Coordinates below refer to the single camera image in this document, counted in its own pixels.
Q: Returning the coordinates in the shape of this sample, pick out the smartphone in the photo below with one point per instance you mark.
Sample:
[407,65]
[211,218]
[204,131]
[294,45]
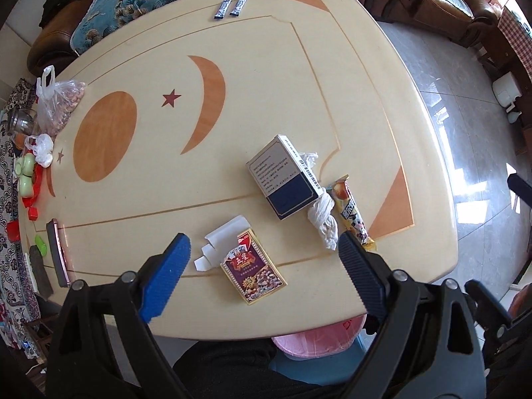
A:
[56,253]

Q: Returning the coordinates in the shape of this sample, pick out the white round appliance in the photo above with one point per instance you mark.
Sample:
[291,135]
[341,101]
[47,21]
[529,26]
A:
[506,90]

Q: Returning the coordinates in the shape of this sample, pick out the brown leather sofa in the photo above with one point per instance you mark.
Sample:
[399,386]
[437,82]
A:
[54,33]

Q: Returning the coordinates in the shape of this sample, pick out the white paper piece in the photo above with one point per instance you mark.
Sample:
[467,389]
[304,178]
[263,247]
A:
[224,232]

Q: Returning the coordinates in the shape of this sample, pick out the waste bin with pink liner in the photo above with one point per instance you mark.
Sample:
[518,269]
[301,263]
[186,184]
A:
[316,341]

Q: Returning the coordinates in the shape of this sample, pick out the gold and red card box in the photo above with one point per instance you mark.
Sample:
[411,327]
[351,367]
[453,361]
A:
[253,270]

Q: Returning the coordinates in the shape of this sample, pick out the red plastic tray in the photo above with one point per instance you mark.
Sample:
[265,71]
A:
[29,201]

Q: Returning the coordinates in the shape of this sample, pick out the small white bottle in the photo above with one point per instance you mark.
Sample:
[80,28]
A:
[514,115]

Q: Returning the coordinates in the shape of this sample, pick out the dark and white cardboard box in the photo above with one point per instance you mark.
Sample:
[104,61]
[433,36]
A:
[278,174]

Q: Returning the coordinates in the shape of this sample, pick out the twisted white tissue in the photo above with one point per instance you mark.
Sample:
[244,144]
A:
[322,216]

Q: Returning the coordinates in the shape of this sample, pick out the beige wooden coffee table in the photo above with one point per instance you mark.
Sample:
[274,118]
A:
[249,91]

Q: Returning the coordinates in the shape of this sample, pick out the flat white object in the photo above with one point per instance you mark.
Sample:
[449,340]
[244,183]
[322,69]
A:
[28,262]

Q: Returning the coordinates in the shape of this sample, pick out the small red plastic piece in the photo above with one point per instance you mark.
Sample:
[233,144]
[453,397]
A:
[13,230]
[33,213]

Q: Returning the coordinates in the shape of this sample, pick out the brown leather armchair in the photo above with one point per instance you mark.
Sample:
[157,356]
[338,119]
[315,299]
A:
[449,25]

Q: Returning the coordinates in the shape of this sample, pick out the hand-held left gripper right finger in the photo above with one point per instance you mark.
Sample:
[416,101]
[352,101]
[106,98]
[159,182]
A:
[361,278]

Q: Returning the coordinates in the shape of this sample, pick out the small dark blue sachet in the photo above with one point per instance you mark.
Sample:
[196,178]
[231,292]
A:
[238,6]
[222,9]

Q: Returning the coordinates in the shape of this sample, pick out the glass jar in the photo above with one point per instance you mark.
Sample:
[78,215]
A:
[20,120]

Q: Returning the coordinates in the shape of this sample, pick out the black clothes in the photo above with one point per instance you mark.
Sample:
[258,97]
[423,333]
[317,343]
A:
[58,4]

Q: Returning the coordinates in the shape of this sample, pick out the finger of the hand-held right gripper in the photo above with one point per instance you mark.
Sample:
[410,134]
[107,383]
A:
[521,191]
[490,311]

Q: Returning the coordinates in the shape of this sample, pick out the clear plastic bag of nuts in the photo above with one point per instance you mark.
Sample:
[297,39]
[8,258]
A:
[62,104]

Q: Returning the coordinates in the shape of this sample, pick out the small crumpled white plastic bag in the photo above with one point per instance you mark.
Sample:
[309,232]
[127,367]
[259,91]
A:
[43,149]

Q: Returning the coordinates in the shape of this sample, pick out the red checkered tablecloth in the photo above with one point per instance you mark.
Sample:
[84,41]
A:
[519,37]

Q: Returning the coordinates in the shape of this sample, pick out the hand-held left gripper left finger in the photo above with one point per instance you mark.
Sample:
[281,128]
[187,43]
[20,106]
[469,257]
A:
[164,278]

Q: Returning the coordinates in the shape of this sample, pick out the flat black object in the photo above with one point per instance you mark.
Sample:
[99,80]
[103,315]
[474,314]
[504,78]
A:
[39,274]

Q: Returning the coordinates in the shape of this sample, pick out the yellow snack wrapper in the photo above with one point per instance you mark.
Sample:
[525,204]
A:
[351,212]

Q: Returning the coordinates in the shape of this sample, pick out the small green plastic object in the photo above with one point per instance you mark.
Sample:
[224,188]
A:
[41,245]

